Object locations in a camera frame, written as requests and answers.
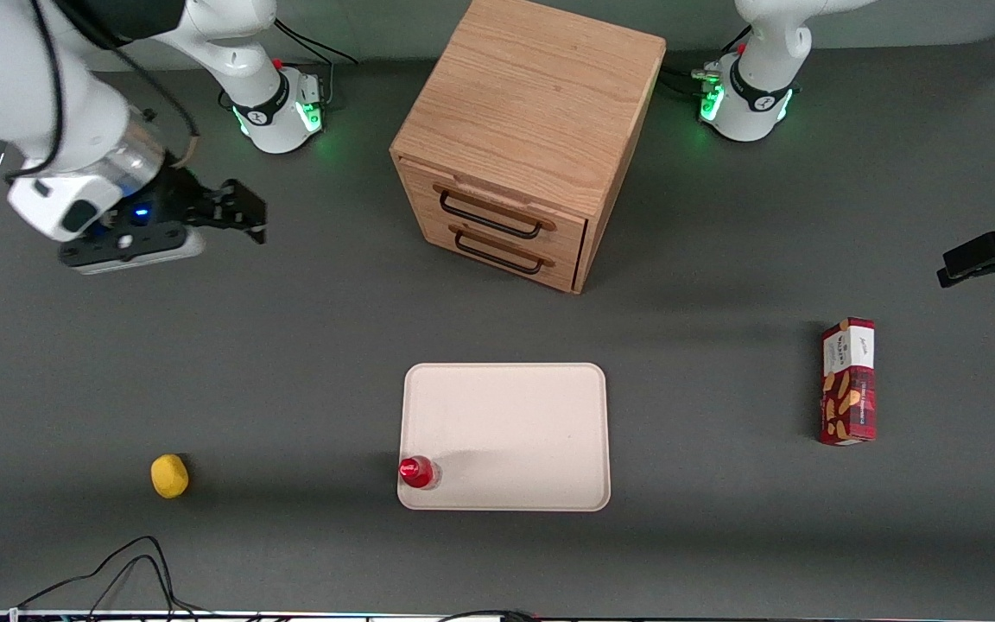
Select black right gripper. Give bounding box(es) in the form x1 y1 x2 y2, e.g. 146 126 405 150
117 166 267 245

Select wooden drawer with black handle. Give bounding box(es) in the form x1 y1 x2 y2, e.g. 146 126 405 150
398 158 590 260
415 203 585 291

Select wooden drawer cabinet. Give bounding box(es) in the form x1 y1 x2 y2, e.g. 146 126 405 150
390 0 668 295

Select yellow lemon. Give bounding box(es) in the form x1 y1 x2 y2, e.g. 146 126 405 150
150 454 190 500

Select small red-capped bottle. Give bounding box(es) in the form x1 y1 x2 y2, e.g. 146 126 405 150
399 456 442 491

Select beige plastic tray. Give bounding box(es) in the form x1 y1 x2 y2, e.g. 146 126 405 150
397 362 612 512

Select red cookie box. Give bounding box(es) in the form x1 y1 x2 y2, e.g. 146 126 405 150
819 317 877 447

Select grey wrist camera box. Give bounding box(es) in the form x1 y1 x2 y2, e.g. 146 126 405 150
59 222 206 276

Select black base cable bundle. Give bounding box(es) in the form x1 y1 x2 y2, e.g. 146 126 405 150
273 17 360 109
663 26 753 98

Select black cable along right arm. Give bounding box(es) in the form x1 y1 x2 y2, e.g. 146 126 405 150
3 0 201 182

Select thin black floor cable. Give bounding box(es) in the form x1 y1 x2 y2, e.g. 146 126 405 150
16 536 231 622

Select black camera clamp mount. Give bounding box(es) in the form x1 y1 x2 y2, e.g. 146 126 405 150
936 203 995 289

